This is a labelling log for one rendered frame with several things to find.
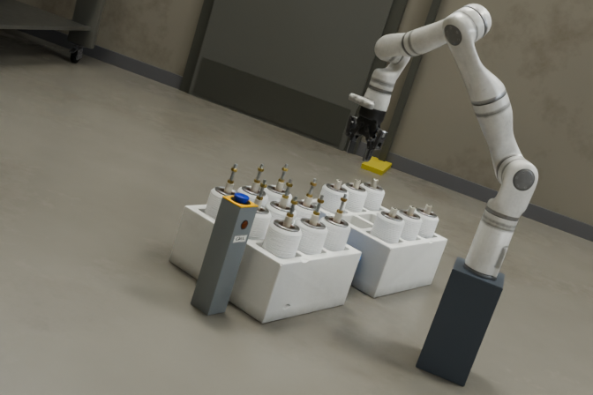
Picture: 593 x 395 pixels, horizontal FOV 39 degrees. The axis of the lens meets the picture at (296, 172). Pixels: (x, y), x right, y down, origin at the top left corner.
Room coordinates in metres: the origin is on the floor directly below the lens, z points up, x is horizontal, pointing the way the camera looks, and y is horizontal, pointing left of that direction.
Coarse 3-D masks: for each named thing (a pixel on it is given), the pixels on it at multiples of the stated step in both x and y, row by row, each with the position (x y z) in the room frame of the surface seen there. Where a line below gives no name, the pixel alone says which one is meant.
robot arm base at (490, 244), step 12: (492, 216) 2.16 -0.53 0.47; (480, 228) 2.18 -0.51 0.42; (492, 228) 2.15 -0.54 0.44; (504, 228) 2.15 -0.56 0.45; (480, 240) 2.16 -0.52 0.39; (492, 240) 2.15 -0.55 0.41; (504, 240) 2.15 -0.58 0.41; (480, 252) 2.15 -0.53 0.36; (492, 252) 2.15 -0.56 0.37; (504, 252) 2.15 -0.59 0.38; (468, 264) 2.17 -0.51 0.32; (480, 264) 2.15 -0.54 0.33; (492, 264) 2.15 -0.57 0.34; (480, 276) 2.15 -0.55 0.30; (492, 276) 2.15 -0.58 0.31
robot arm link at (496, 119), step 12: (504, 96) 2.14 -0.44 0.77; (480, 108) 2.14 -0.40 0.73; (492, 108) 2.13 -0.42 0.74; (504, 108) 2.14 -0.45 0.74; (480, 120) 2.16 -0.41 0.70; (492, 120) 2.14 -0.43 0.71; (504, 120) 2.14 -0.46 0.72; (492, 132) 2.16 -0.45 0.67; (504, 132) 2.17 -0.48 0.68; (492, 144) 2.20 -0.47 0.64; (504, 144) 2.20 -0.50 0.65; (516, 144) 2.22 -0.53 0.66; (492, 156) 2.21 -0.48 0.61; (504, 156) 2.21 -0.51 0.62
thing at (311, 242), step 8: (296, 224) 2.28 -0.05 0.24; (304, 232) 2.26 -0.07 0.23; (312, 232) 2.26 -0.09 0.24; (320, 232) 2.27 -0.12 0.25; (304, 240) 2.26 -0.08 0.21; (312, 240) 2.26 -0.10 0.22; (320, 240) 2.27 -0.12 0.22; (304, 248) 2.26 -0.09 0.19; (312, 248) 2.26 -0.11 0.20; (320, 248) 2.28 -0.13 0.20
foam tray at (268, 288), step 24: (192, 216) 2.30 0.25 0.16; (192, 240) 2.29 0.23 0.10; (192, 264) 2.27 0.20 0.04; (240, 264) 2.18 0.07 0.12; (264, 264) 2.13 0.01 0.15; (288, 264) 2.12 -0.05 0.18; (312, 264) 2.22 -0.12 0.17; (336, 264) 2.32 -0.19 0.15; (240, 288) 2.16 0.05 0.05; (264, 288) 2.12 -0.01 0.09; (288, 288) 2.15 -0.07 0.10; (312, 288) 2.25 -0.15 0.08; (336, 288) 2.36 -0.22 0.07; (264, 312) 2.10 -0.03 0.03; (288, 312) 2.19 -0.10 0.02
